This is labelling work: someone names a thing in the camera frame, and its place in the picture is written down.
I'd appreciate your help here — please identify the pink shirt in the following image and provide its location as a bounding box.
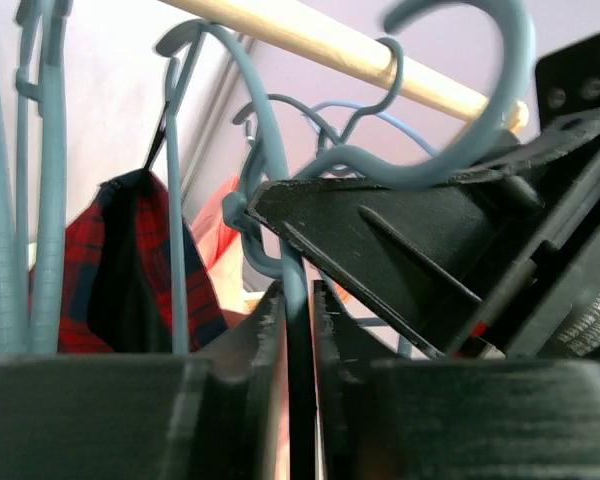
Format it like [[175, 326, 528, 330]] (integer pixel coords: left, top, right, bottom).
[[191, 175, 262, 328]]

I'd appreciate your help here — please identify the light blue hanger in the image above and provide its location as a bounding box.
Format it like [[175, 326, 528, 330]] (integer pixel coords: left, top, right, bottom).
[[311, 100, 438, 157]]

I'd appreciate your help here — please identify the wooden clothes rack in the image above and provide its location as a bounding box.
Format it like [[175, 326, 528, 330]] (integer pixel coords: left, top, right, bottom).
[[157, 0, 531, 132]]

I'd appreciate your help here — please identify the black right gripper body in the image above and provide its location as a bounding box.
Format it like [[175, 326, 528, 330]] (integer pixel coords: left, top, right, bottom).
[[449, 33, 600, 358]]

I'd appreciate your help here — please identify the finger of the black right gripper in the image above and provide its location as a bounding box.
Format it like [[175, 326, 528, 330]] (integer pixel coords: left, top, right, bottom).
[[247, 177, 540, 357]]

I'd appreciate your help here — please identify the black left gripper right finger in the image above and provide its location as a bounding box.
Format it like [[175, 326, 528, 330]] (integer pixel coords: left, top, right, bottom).
[[313, 282, 600, 479]]

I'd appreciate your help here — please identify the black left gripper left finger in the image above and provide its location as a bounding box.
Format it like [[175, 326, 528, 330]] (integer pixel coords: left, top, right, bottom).
[[0, 283, 284, 479]]

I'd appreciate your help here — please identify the red plaid skirt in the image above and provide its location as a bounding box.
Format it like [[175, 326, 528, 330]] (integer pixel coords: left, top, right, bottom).
[[27, 167, 229, 354]]

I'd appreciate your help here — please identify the teal hanger holding shirt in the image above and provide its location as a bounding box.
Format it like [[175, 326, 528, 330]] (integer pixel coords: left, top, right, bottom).
[[232, 37, 406, 181]]

